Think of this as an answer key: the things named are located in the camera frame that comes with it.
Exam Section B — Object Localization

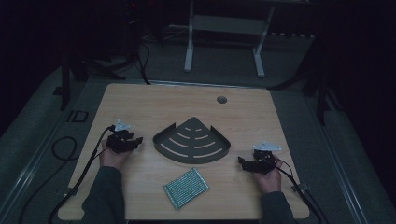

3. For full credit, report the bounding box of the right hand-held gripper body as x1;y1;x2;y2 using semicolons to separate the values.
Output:
247;141;283;175

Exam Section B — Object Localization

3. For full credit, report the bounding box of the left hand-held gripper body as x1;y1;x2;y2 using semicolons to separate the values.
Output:
106;119;138;154

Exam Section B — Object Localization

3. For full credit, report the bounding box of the person's left hand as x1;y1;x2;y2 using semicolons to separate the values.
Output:
99;146;133;173

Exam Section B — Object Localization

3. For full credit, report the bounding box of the person's right hand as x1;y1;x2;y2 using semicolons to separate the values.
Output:
251;157;284;194

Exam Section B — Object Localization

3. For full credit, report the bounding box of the dark grey corner shelf tray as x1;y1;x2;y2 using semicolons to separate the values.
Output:
152;116;232;165

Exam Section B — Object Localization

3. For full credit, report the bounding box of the green grid tray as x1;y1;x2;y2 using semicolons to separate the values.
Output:
163;167;210;211

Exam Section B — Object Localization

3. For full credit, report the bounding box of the black metal stand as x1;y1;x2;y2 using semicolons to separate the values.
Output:
57;46;127;112
269;40;345;127

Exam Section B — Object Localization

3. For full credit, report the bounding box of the grey cable clamp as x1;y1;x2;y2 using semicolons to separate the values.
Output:
290;183;311;193

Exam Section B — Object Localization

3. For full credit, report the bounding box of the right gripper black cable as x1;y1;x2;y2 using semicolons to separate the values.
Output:
262;154;329;224

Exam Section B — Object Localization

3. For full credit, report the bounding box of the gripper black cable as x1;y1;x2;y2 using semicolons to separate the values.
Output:
262;154;329;224
47;124;117;224

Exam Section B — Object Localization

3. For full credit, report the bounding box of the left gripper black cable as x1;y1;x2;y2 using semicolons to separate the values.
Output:
47;124;117;224

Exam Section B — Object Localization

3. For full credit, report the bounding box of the black looped floor cable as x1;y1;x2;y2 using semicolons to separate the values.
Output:
50;135;79;162

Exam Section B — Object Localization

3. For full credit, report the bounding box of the white desk frame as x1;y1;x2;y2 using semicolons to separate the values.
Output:
183;0;276;79

